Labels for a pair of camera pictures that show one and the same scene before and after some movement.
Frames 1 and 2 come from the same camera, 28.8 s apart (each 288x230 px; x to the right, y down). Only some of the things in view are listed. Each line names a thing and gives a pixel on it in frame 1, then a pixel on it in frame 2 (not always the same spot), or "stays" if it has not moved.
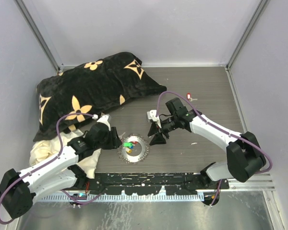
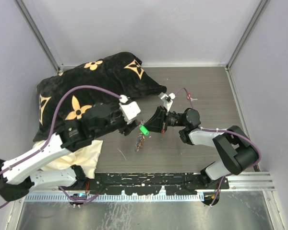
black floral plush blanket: (78, 95) stays
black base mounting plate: (148, 183) stays
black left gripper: (114, 141) to (127, 128)
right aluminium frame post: (263, 4) stays
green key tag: (128, 144) to (144, 130)
